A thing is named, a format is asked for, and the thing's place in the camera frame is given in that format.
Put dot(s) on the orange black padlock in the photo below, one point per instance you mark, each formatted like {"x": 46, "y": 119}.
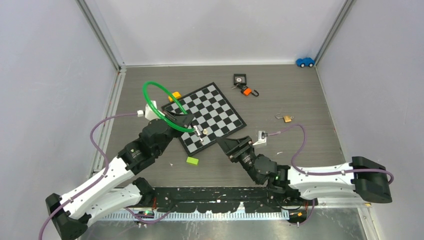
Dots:
{"x": 246, "y": 91}

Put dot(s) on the lime green block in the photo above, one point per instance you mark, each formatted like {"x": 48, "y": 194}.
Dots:
{"x": 192, "y": 161}

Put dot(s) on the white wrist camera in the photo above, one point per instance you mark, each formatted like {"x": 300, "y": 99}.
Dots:
{"x": 262, "y": 139}
{"x": 147, "y": 113}

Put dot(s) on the green cable lock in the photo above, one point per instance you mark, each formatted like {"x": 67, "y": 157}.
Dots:
{"x": 155, "y": 109}

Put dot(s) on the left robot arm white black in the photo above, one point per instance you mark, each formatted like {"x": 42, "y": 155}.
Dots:
{"x": 72, "y": 213}

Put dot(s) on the blue toy car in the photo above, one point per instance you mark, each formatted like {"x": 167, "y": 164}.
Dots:
{"x": 305, "y": 62}

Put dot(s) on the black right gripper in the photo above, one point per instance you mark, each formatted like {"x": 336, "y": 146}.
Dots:
{"x": 235, "y": 147}

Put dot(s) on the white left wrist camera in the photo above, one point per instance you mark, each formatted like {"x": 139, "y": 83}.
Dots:
{"x": 147, "y": 113}

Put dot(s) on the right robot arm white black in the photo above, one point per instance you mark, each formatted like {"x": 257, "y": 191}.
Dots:
{"x": 360, "y": 178}

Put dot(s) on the aluminium frame rail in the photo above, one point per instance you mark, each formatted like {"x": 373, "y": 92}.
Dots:
{"x": 127, "y": 215}

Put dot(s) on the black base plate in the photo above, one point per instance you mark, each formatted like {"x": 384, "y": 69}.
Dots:
{"x": 222, "y": 200}

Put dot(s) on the black white chessboard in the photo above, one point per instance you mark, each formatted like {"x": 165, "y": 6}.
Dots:
{"x": 212, "y": 111}

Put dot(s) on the brass padlock with steel shackle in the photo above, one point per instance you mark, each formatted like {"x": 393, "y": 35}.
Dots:
{"x": 285, "y": 118}

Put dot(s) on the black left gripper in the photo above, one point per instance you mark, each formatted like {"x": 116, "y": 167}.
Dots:
{"x": 183, "y": 120}

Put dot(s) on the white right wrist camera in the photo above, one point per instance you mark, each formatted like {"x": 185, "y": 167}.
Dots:
{"x": 262, "y": 139}

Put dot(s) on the yellow toy block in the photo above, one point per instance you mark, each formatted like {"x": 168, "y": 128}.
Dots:
{"x": 176, "y": 95}

